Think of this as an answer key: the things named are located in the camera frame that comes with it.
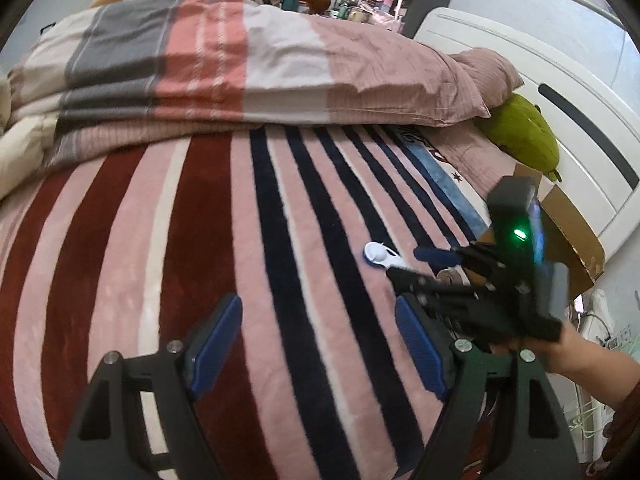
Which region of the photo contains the person's right hand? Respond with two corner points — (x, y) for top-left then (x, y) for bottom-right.
(489, 321), (600, 377)

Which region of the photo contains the white blue small gadget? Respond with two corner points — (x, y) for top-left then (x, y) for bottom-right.
(363, 242), (410, 270)

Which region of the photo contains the brown cardboard box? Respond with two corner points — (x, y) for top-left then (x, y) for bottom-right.
(479, 162), (606, 306)

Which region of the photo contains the green plush toy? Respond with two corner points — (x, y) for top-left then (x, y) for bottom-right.
(474, 93), (562, 182)

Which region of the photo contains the striped fleece blanket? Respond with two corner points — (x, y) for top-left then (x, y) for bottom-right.
(1, 126), (486, 479)

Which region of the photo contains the white bed headboard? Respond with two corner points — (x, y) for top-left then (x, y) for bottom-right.
(414, 8), (639, 258)

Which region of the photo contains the pink striped pillow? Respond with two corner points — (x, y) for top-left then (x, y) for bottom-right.
(451, 48), (524, 110)

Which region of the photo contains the pink grey striped duvet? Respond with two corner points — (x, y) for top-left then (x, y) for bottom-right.
(8, 0), (494, 172)

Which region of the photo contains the cream fleece blanket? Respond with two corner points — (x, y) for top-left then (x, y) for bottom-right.
(1, 74), (60, 200)

